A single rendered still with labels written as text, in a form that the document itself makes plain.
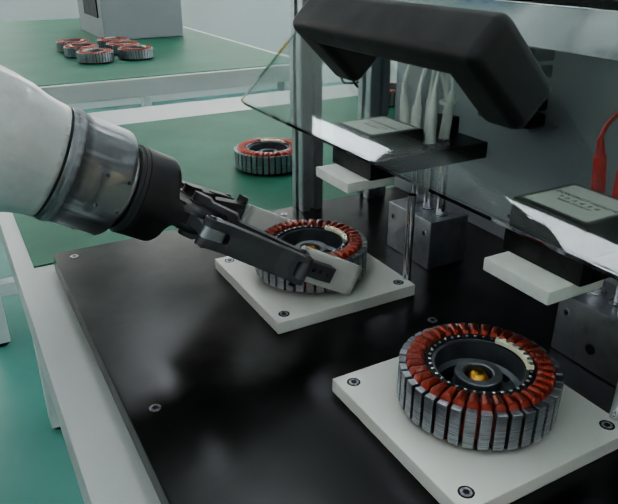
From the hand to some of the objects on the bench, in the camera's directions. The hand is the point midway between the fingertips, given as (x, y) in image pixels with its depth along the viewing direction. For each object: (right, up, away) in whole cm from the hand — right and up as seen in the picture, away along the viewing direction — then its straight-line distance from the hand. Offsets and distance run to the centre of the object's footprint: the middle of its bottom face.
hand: (309, 252), depth 65 cm
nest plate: (0, -3, +2) cm, 3 cm away
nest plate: (+12, -12, -18) cm, 24 cm away
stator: (0, -2, +1) cm, 2 cm away
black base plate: (+7, -9, -6) cm, 13 cm away
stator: (-7, +14, +43) cm, 46 cm away
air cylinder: (+13, 0, +8) cm, 15 cm away
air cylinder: (+25, -9, -11) cm, 28 cm away
